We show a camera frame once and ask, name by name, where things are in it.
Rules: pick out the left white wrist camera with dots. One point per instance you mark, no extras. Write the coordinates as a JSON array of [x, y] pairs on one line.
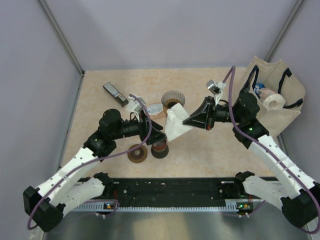
[[135, 107]]

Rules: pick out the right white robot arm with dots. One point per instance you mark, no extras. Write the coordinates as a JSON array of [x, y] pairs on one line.
[[298, 195]]

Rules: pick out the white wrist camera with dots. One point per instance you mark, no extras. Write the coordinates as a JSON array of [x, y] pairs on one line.
[[135, 107], [216, 88]]

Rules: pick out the white slotted cable duct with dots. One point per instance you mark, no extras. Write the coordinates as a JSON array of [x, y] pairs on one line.
[[108, 207]]

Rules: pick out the clear ribbed glass dripper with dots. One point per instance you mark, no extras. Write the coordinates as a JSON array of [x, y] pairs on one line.
[[172, 97]]

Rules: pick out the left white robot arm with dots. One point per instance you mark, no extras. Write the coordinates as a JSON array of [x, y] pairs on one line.
[[48, 203]]

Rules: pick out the pink liquid bottle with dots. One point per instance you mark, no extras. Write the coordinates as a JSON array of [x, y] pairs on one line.
[[155, 110]]

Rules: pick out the beige canvas tote bag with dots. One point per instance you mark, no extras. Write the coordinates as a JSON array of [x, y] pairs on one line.
[[278, 78]]

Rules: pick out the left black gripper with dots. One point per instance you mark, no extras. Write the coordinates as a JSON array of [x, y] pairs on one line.
[[156, 135]]

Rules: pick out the white paper roll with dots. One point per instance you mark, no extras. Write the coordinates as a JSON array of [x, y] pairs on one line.
[[273, 101]]

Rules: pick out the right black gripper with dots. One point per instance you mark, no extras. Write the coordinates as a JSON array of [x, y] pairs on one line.
[[205, 117]]

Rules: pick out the blue snack package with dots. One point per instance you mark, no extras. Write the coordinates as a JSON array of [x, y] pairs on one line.
[[257, 88]]

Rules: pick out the white coffee filter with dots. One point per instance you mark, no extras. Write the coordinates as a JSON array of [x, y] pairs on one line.
[[174, 122]]

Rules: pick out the black toothpaste box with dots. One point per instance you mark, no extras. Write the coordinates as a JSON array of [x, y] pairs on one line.
[[117, 96]]

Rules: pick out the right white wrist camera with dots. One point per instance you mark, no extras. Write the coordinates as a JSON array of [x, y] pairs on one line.
[[216, 88]]

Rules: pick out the red rimmed glass carafe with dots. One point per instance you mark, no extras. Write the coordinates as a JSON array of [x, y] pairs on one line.
[[160, 149]]

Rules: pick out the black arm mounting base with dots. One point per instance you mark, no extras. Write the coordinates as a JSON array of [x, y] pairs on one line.
[[172, 192]]

